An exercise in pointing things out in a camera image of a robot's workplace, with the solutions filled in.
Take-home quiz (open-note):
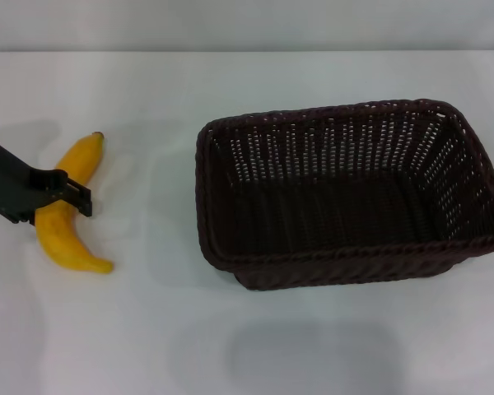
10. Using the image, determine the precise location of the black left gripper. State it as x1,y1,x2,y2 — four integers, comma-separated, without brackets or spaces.
0,142,94,225

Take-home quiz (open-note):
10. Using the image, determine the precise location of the yellow banana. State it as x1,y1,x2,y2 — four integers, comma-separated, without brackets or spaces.
35,131,114,275

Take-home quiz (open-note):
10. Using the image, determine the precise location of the dark brown woven basket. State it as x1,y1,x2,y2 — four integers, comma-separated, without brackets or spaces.
195,97,494,292

